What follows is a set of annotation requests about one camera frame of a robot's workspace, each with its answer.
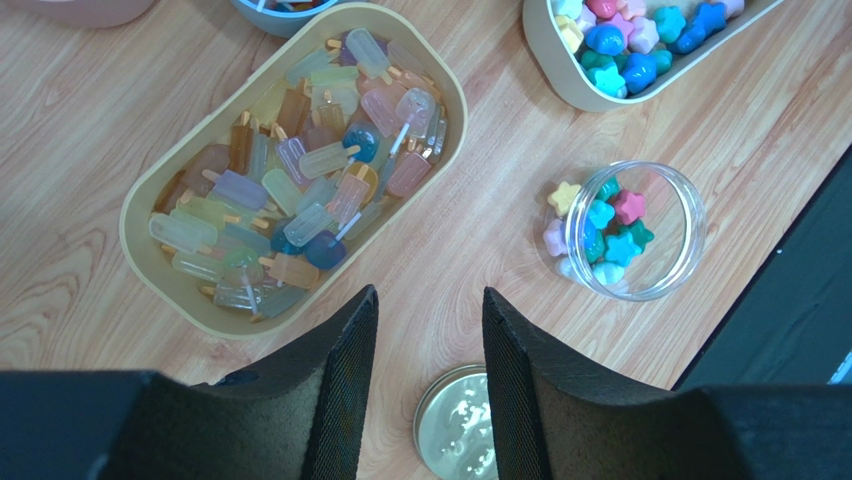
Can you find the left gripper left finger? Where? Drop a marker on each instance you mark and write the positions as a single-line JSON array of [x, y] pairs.
[[299, 412]]

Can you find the beige tray of star candies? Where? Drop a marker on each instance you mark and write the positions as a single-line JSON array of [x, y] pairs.
[[603, 55]]

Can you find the pink tray of gummy candies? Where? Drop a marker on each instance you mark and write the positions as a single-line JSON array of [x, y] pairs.
[[96, 14]]

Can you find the blue tray of lollipops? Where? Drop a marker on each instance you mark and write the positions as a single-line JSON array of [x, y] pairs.
[[282, 18]]

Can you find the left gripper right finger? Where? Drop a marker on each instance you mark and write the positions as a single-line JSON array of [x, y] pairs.
[[558, 414]]

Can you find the clear plastic jar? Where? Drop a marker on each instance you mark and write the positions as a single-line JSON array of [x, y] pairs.
[[632, 230]]

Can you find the yellow tray of popsicle candies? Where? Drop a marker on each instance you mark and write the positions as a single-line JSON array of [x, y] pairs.
[[256, 211]]

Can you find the gold metal jar lid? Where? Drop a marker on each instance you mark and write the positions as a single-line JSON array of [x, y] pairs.
[[452, 426]]

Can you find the black cloth strip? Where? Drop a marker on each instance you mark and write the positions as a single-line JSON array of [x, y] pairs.
[[792, 323]]

